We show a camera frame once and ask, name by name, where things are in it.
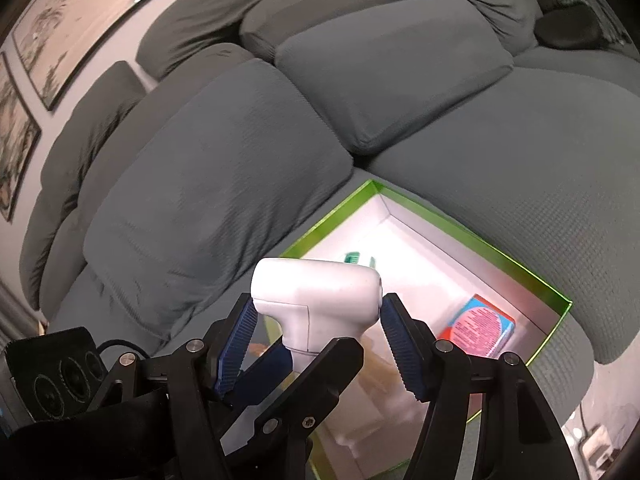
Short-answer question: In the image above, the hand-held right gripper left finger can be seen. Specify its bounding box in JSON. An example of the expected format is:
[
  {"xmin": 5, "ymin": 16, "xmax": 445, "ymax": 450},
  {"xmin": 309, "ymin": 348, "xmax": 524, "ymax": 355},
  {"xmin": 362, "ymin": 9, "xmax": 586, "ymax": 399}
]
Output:
[{"xmin": 87, "ymin": 294, "xmax": 261, "ymax": 480}]

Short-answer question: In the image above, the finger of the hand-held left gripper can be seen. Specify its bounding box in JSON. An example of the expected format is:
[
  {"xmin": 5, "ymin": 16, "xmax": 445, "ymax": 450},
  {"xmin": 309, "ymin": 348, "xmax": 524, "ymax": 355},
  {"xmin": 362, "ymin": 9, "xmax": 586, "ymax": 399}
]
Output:
[
  {"xmin": 220, "ymin": 337, "xmax": 366, "ymax": 480},
  {"xmin": 222, "ymin": 345, "xmax": 295, "ymax": 411}
]

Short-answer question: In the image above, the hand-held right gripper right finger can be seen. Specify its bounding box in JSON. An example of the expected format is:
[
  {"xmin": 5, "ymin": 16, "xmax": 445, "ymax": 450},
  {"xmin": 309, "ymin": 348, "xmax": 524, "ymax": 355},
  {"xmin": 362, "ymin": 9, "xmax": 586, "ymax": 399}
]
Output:
[{"xmin": 380, "ymin": 292, "xmax": 581, "ymax": 480}]

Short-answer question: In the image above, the beige object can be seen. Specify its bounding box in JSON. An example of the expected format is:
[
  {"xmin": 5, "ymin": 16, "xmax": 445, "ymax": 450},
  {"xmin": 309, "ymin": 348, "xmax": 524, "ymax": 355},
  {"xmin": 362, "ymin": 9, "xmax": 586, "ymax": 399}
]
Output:
[{"xmin": 350, "ymin": 335, "xmax": 426, "ymax": 411}]

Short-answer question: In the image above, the small red and blue box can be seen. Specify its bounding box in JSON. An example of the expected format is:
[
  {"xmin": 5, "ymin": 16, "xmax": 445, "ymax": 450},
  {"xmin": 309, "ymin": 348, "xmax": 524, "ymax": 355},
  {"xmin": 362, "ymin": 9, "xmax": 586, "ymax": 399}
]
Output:
[{"xmin": 435, "ymin": 294, "xmax": 517, "ymax": 358}]

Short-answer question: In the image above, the white handheld device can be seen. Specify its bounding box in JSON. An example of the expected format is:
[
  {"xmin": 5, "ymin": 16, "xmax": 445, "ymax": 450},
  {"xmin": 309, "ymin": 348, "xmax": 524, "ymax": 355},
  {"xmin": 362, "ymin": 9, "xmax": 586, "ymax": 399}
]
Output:
[{"xmin": 250, "ymin": 257, "xmax": 385, "ymax": 368}]

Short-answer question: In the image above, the green cardboard box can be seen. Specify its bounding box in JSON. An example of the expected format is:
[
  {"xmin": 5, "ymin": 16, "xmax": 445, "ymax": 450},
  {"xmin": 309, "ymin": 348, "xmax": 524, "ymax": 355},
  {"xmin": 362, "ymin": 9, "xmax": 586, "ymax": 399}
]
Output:
[{"xmin": 277, "ymin": 178, "xmax": 573, "ymax": 478}]

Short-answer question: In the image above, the grey sofa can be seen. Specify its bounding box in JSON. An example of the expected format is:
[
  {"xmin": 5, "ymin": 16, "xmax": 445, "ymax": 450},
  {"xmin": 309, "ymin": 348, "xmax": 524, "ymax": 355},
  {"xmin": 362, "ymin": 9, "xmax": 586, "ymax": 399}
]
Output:
[{"xmin": 20, "ymin": 0, "xmax": 640, "ymax": 426}]

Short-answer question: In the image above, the white power strip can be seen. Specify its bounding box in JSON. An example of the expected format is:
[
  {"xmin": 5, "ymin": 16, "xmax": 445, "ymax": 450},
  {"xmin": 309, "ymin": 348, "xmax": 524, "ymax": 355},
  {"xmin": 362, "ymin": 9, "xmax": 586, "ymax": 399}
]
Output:
[{"xmin": 570, "ymin": 422, "xmax": 618, "ymax": 466}]

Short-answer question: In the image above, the black round cushion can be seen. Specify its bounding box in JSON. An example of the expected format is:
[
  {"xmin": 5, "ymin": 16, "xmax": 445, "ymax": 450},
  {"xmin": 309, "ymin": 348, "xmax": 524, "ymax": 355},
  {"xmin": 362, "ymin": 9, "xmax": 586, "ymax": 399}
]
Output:
[{"xmin": 535, "ymin": 4, "xmax": 603, "ymax": 51}]

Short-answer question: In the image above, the dark cushion on sofa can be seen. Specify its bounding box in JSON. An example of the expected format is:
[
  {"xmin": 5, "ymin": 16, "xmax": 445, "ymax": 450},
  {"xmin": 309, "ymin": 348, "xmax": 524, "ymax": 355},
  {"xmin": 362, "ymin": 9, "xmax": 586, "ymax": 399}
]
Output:
[{"xmin": 540, "ymin": 0, "xmax": 633, "ymax": 46}]

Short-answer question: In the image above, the black cable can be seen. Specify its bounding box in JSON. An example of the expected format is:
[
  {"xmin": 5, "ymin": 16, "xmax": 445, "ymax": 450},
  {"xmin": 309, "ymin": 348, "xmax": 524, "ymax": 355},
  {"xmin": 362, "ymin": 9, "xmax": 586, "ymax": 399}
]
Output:
[{"xmin": 96, "ymin": 340, "xmax": 151, "ymax": 361}]

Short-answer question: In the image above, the small framed wall picture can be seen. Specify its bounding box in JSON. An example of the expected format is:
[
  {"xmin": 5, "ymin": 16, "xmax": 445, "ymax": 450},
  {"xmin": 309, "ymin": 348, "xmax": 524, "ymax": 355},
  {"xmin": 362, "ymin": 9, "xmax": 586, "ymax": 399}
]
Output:
[{"xmin": 0, "ymin": 52, "xmax": 42, "ymax": 222}]

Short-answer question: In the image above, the large framed wall picture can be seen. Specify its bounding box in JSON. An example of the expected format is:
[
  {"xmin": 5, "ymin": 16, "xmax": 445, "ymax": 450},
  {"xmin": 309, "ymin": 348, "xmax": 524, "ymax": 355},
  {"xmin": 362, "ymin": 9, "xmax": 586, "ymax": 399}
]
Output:
[{"xmin": 12, "ymin": 0, "xmax": 211, "ymax": 111}]

